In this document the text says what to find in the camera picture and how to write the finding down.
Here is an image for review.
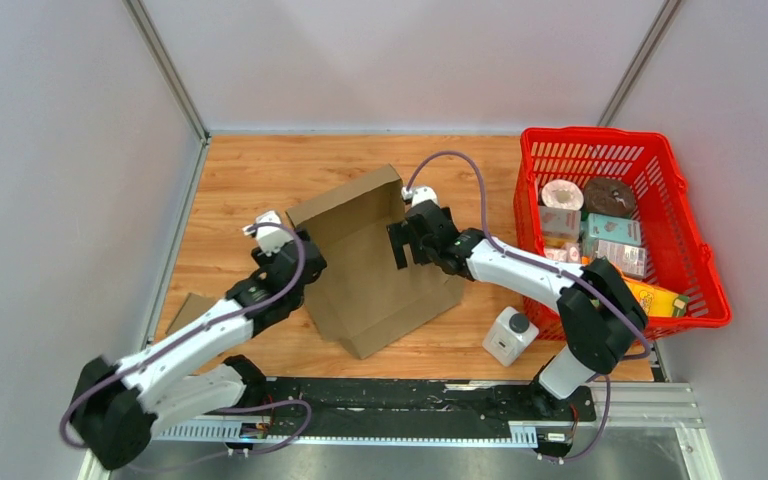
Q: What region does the large cardboard sheet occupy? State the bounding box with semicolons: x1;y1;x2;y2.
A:
286;165;465;359

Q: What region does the small brown cardboard box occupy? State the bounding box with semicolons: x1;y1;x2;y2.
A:
166;293;216;335

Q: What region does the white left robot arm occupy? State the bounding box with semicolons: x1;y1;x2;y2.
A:
58;221;327;470

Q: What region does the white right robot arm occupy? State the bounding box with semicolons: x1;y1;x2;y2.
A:
386;200;649;419

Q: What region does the pink grey snack box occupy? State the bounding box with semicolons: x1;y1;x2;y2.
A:
538;206;581;242

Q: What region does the teal snack box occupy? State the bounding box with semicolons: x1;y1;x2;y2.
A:
582;213;642;247

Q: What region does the white printed snack box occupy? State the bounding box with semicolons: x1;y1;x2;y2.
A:
584;240;648;280

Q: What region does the yellow orange snack box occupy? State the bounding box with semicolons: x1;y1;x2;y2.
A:
624;278;689;318

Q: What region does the white bottle black cap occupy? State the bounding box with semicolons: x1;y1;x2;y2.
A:
482;306;539;367

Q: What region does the white tissue roll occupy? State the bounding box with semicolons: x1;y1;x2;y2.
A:
539;179;584;211

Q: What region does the pink white small packet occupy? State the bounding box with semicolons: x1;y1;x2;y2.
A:
544;242;582;264

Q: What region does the brown round chocolate pastry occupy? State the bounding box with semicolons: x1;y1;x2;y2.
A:
583;177;637;218

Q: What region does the red plastic basket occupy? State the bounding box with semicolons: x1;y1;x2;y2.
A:
513;127;733;340

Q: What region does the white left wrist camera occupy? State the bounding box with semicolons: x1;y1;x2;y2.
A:
242;210;292;257

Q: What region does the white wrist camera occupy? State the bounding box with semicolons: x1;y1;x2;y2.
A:
242;210;292;257
401;185;439;207

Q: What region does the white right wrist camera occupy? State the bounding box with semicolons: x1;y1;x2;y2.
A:
401;185;439;207

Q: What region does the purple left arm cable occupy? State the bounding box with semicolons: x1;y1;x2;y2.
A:
59;221;316;475

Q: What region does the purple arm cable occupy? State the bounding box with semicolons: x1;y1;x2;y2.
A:
59;221;316;475
405;150;654;465

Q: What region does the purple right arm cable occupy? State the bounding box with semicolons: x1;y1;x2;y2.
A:
405;150;654;465

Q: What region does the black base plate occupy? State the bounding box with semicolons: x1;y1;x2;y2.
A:
234;377;597;446

